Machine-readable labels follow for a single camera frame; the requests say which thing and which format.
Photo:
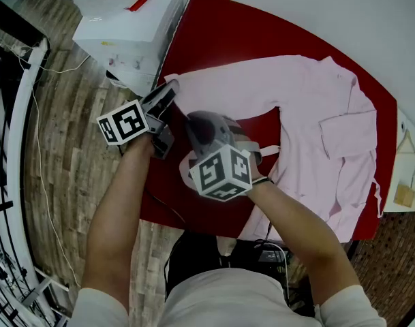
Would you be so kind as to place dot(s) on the red covered table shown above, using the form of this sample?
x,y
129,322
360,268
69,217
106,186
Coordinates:
x,y
244,29

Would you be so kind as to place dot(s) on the wooden box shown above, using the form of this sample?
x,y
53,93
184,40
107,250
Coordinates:
x,y
404,195

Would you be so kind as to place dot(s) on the pink robe garment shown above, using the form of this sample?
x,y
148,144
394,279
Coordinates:
x,y
312,114

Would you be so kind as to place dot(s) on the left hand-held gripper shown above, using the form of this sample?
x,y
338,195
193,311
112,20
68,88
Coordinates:
x,y
125,123

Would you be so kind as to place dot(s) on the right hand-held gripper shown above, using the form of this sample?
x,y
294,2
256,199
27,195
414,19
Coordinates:
x,y
224,172

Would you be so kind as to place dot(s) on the round metal desk grommet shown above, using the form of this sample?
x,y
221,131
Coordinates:
x,y
402,125

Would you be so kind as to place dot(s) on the person's left forearm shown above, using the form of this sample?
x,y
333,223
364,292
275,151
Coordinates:
x,y
115,223

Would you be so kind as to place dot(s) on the black and white stair railing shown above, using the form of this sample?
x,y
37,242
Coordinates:
x,y
18,148

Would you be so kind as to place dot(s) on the person's right forearm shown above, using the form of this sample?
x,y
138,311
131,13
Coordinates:
x,y
295,230

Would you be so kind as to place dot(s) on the person's black trousers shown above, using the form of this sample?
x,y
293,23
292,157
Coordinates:
x,y
193,250

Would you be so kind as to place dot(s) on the person's white shirt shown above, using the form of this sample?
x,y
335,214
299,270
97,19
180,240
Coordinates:
x,y
227,301

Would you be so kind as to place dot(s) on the white side table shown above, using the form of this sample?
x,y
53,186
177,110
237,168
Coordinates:
x,y
401,169

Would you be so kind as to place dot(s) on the white cabinet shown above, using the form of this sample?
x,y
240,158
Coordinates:
x,y
125,29

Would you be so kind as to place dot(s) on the person's right hand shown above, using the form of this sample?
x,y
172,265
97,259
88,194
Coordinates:
x,y
256,169

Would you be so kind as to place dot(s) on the wooden clothes hanger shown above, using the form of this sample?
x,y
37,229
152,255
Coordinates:
x,y
402,141

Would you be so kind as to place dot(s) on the black device with screen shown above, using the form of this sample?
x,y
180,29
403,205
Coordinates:
x,y
270,255

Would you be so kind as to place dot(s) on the black wristband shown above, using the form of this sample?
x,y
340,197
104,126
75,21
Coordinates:
x,y
263,181

